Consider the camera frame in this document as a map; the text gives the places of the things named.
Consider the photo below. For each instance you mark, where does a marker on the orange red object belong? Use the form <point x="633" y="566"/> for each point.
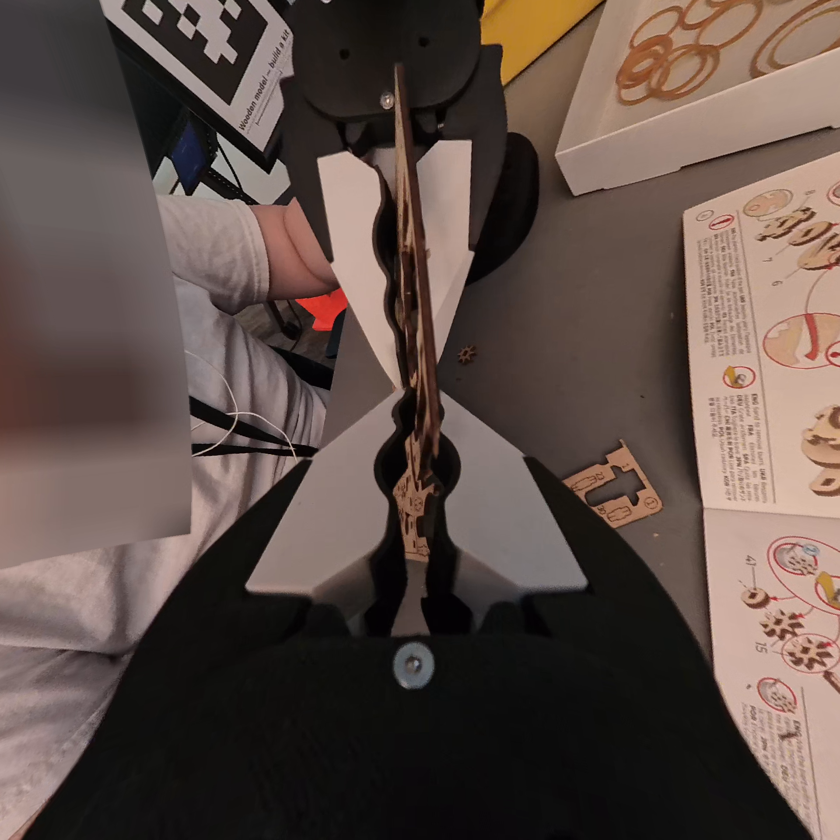
<point x="321" y="312"/>

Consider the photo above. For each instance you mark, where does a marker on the person's left forearm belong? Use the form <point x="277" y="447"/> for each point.
<point x="302" y="249"/>

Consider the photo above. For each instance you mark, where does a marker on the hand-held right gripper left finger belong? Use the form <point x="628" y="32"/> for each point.
<point x="321" y="525"/>

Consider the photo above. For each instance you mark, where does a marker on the yellow bin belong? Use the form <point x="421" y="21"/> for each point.
<point x="525" y="39"/>

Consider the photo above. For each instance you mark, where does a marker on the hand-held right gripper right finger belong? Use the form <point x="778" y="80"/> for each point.
<point x="512" y="525"/>

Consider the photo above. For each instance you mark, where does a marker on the wooden sheet with round parts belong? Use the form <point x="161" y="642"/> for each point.
<point x="420" y="295"/>

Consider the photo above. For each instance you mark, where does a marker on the small wooden frame offcut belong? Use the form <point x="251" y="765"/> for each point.
<point x="620" y="459"/>

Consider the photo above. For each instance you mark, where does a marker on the black framed marker sign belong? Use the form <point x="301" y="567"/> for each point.
<point x="256" y="79"/>

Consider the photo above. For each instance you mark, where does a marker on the open instruction booklet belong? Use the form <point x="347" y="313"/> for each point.
<point x="741" y="394"/>

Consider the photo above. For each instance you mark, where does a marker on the blue box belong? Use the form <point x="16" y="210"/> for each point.
<point x="187" y="154"/>

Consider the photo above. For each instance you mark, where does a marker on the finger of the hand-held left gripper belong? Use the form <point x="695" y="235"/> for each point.
<point x="453" y="216"/>
<point x="348" y="229"/>

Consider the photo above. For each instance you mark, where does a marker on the pile of thin rings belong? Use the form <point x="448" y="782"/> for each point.
<point x="640" y="69"/>

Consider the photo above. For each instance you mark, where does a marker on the white cardboard box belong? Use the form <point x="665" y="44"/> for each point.
<point x="656" y="157"/>

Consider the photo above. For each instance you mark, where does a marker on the small toothed wooden gear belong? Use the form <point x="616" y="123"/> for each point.
<point x="461" y="351"/>

